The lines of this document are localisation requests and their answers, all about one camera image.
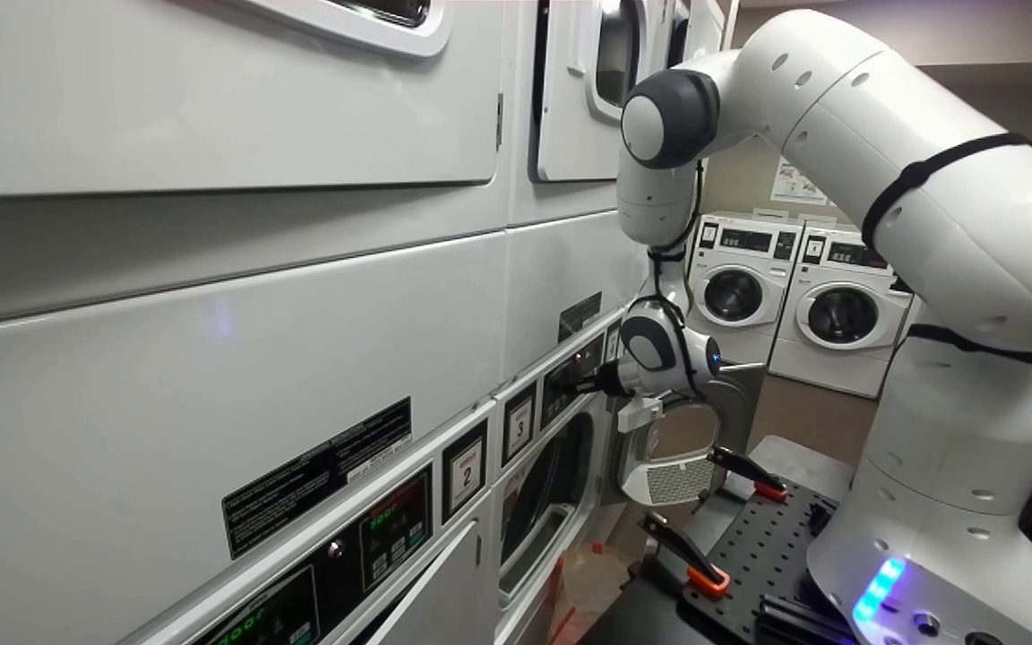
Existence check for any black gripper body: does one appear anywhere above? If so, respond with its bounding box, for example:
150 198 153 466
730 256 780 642
592 358 640 403

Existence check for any black dryer control panel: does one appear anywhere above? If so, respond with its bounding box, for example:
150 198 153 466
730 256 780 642
539 331 609 431
181 463 441 645

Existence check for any black warning label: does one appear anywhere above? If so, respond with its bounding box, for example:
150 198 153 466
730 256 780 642
554 285 607 347
218 395 414 562

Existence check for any black placard number 3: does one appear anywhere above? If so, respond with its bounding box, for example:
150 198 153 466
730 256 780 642
499 379 541 469

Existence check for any grey framed round dryer door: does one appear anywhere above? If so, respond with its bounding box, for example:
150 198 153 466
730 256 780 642
611 397 770 513

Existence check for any white stacked dryer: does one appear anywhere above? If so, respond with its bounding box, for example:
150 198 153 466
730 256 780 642
0 0 516 645
492 0 736 645

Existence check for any black placard number 2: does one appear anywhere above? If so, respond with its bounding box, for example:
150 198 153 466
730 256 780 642
437 416 493 526

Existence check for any white front-load washer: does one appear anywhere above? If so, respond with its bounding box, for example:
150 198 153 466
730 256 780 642
767 220 916 403
683 208 807 367

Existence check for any yellowish bag with orange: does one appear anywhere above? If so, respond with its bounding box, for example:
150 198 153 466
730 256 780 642
541 535 640 645

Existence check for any black perforated mounting board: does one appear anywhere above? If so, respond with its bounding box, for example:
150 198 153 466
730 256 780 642
609 481 842 645

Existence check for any white dryer door with window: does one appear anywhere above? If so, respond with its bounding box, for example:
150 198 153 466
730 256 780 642
359 509 502 645
535 0 662 186
0 0 509 201

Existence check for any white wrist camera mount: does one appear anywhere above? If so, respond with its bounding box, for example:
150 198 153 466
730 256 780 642
611 391 671 437

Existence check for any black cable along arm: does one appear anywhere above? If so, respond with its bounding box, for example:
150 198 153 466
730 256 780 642
640 157 713 402

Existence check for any black clamp orange handle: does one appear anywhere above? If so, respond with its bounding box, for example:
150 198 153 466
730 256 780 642
638 509 737 604
702 440 793 509

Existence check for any white wall notice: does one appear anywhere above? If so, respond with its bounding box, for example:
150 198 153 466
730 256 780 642
767 150 838 212

